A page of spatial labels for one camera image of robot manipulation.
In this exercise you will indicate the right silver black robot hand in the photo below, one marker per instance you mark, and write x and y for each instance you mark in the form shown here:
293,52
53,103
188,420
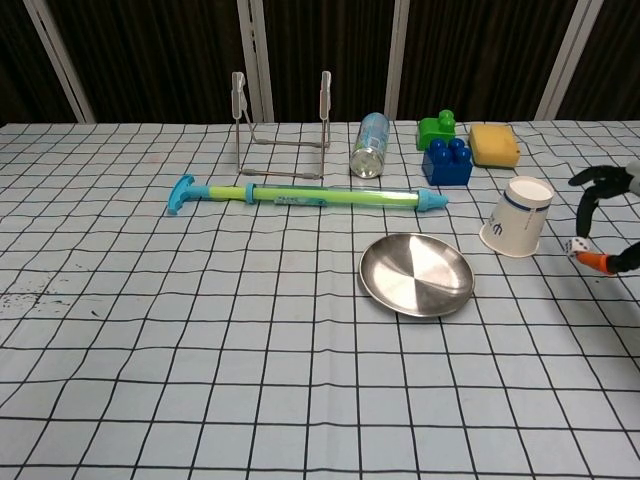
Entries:
615,177

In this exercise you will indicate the small white die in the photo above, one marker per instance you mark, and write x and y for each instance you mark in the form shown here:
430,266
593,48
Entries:
577,246

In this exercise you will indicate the white paper cup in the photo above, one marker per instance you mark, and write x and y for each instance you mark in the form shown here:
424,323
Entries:
517,220

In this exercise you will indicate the silver metal plate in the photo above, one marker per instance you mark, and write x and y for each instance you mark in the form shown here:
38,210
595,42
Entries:
417,275

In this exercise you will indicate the yellow sponge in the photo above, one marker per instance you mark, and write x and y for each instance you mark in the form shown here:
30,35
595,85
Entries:
494,145

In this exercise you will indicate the blue toy building block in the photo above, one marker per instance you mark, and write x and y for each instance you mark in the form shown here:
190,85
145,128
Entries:
447,167

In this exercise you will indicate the green toy building block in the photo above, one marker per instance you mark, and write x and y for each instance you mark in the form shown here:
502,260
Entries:
432,131

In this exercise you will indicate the blue beverage can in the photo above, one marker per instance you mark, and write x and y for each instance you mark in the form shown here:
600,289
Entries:
371,147

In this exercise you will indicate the green blue water pump toy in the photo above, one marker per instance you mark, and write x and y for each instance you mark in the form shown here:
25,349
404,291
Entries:
325,196

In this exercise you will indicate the white aluminium frame post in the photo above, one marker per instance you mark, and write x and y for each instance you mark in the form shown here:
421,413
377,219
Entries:
256,60
60,60
397,60
562,60

